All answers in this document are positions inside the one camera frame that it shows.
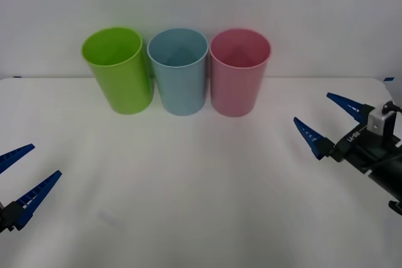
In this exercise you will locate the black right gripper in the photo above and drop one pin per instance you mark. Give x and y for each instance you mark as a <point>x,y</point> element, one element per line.
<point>361,148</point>

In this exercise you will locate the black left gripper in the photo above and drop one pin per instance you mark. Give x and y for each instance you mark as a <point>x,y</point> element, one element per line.
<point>4,217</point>

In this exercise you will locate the pink plastic bin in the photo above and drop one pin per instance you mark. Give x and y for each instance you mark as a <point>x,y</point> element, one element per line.
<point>235,92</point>

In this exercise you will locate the green plastic bin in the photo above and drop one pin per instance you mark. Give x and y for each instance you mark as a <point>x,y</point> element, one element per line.
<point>125,86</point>

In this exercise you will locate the pale blue plastic bin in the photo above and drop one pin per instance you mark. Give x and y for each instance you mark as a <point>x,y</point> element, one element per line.
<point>182,89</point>

